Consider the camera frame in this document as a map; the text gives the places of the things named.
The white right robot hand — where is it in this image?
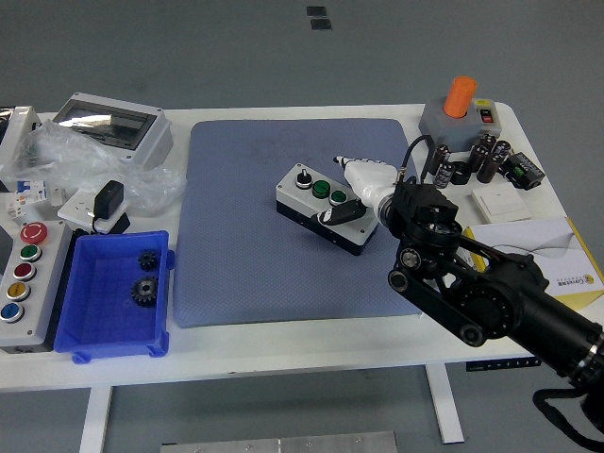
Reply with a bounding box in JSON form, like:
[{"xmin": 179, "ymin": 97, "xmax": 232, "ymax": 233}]
[{"xmin": 310, "ymin": 154, "xmax": 400, "ymax": 227}]

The black table control panel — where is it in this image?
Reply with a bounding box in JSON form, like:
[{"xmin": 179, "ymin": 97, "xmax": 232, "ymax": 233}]
[{"xmin": 465, "ymin": 357, "xmax": 544, "ymax": 373}]

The grey metal plate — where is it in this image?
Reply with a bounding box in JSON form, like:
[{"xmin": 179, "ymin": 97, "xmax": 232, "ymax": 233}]
[{"xmin": 159, "ymin": 429, "xmax": 398, "ymax": 453}]

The black power adapter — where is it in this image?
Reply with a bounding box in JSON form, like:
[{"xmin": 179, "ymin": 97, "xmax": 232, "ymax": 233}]
[{"xmin": 89, "ymin": 179, "xmax": 126, "ymax": 235}]

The white table leg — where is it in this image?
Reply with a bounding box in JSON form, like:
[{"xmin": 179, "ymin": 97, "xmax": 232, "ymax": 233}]
[
  {"xmin": 423, "ymin": 362, "xmax": 466, "ymax": 445},
  {"xmin": 78, "ymin": 385, "xmax": 114, "ymax": 453}
]

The grey distribution box clear lid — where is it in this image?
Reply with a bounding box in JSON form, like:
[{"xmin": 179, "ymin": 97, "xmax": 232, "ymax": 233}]
[{"xmin": 50, "ymin": 92, "xmax": 175, "ymax": 172}]

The white plastic enclosure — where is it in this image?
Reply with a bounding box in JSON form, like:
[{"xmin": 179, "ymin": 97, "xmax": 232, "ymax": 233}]
[{"xmin": 0, "ymin": 106, "xmax": 42, "ymax": 166}]

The grey switch base box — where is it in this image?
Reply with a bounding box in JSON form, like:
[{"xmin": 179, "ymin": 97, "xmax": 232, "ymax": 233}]
[{"xmin": 418, "ymin": 97, "xmax": 504, "ymax": 153}]

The yellow white carton box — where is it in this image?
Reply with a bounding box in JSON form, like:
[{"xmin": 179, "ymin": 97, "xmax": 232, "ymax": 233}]
[{"xmin": 461, "ymin": 216, "xmax": 604, "ymax": 312}]

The clear plastic bag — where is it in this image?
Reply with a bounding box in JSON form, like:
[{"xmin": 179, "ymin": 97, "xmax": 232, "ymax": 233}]
[{"xmin": 0, "ymin": 118, "xmax": 188, "ymax": 216}]

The large black bevel gear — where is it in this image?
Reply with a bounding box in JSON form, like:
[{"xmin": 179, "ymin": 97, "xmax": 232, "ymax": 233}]
[{"xmin": 129, "ymin": 276, "xmax": 160, "ymax": 309}]

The grey four-button control box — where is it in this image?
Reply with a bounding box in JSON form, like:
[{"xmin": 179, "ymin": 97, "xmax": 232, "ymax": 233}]
[{"xmin": 275, "ymin": 162, "xmax": 381, "ymax": 258}]

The blue-grey table mat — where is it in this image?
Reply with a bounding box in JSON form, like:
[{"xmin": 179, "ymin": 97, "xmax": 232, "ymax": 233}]
[{"xmin": 172, "ymin": 117, "xmax": 424, "ymax": 330}]

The white socket plate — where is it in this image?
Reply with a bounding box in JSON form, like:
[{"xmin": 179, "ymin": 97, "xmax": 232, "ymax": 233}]
[{"xmin": 57, "ymin": 189, "xmax": 129, "ymax": 233}]

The orange cylinder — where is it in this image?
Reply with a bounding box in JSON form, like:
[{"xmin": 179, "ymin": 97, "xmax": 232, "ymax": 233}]
[{"xmin": 442, "ymin": 75, "xmax": 478, "ymax": 120}]

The white wall switch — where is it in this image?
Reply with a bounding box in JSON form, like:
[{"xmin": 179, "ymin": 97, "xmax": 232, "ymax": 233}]
[{"xmin": 470, "ymin": 181, "xmax": 532, "ymax": 224}]

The grey five-button control box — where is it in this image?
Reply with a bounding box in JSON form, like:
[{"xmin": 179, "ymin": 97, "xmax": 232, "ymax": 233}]
[{"xmin": 0, "ymin": 219, "xmax": 73, "ymax": 354}]

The blue plastic bin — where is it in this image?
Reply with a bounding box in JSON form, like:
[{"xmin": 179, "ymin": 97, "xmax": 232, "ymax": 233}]
[{"xmin": 53, "ymin": 229, "xmax": 176, "ymax": 364}]

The white circuit breaker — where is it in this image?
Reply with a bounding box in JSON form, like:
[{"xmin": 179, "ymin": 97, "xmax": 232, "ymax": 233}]
[{"xmin": 13, "ymin": 178, "xmax": 51, "ymax": 207}]

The black module green terminal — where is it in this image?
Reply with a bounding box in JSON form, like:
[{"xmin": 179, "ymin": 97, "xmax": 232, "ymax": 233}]
[{"xmin": 500, "ymin": 150, "xmax": 547, "ymax": 192}]

